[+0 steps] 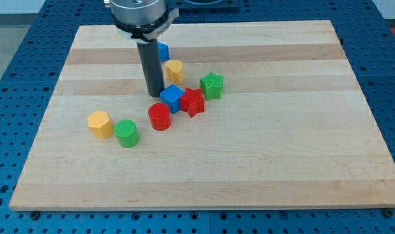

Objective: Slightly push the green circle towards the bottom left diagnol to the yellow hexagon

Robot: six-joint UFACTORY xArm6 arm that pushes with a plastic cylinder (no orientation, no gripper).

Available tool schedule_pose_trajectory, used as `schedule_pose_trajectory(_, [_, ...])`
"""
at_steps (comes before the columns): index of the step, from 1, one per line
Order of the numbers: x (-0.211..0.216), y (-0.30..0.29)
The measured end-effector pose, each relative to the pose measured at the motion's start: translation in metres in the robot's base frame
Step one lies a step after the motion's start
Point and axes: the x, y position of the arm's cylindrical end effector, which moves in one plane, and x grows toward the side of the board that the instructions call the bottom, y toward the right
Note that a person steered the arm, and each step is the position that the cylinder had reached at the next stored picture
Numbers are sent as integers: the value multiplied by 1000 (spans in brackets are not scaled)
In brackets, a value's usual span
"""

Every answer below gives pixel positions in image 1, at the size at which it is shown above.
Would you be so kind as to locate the red star block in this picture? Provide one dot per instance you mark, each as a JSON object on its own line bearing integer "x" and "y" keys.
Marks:
{"x": 192, "y": 101}

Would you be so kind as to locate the blue block behind rod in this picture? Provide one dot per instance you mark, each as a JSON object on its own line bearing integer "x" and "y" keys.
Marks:
{"x": 163, "y": 52}

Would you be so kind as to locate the yellow heart block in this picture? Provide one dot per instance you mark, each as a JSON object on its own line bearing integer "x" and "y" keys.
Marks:
{"x": 175, "y": 71}

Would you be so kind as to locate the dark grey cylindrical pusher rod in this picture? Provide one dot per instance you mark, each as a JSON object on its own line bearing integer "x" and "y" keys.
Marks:
{"x": 151, "y": 64}

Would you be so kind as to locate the green cylinder block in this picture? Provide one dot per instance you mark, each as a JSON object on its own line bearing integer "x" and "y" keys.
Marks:
{"x": 126, "y": 133}

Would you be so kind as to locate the blue cube block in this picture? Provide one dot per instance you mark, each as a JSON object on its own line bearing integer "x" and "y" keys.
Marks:
{"x": 171, "y": 97}

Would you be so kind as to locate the red cylinder block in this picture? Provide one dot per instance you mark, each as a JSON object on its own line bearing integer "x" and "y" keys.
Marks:
{"x": 159, "y": 115}

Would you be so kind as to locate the green star block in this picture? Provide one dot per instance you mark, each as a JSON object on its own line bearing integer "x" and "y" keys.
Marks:
{"x": 212, "y": 86}

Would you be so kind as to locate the yellow hexagon block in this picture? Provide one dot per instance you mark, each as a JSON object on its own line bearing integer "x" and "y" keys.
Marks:
{"x": 100, "y": 124}

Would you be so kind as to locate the wooden board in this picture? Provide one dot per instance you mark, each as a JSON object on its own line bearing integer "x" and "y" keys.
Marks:
{"x": 292, "y": 130}

